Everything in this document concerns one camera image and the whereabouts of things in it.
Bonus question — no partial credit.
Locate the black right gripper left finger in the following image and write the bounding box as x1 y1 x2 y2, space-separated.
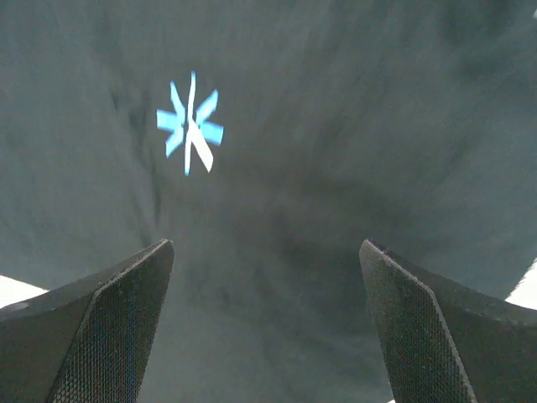
1 239 174 403

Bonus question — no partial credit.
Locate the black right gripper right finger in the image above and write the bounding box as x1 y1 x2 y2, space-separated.
360 239 536 402

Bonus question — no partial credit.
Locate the black t-shirt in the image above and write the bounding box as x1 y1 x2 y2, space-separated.
1 1 536 402

